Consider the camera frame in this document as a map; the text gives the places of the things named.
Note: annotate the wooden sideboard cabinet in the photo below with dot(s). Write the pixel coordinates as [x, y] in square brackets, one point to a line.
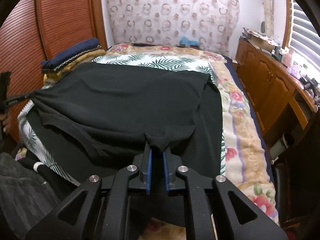
[280, 103]

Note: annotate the beige tied window curtain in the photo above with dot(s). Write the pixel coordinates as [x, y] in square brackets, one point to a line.
[269, 17]

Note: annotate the floral patterned wall curtain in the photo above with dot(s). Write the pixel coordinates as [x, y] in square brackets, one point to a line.
[208, 23]

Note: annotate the floral bed blanket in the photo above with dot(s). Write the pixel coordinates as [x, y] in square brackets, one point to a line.
[243, 150]

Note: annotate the pink container on sideboard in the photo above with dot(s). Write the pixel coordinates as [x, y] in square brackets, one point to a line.
[288, 58]

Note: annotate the black garment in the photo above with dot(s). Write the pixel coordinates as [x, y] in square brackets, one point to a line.
[96, 119]

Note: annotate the palm leaf print sheet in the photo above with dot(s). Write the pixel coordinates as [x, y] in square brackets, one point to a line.
[165, 62]

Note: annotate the blue item at bedhead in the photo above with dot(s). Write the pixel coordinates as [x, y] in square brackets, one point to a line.
[185, 42]

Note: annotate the grey zebra window blind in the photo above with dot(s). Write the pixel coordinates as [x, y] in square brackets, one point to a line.
[304, 38]

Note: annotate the cardboard box on sideboard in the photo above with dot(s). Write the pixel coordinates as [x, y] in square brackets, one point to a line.
[259, 40]

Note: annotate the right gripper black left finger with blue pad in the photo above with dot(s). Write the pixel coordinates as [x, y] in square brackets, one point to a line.
[99, 207]

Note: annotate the red-brown wooden wardrobe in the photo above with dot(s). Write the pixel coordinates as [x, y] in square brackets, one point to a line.
[37, 30]

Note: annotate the yellow folded cloth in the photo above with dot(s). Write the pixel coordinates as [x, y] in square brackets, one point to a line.
[56, 73]

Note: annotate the jaws of the black left gripper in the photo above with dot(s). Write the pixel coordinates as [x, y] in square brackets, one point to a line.
[15, 99]

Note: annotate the person's left hand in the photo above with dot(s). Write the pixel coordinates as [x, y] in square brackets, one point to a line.
[6, 121]

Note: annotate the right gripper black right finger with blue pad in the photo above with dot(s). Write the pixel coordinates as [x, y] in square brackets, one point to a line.
[214, 208]

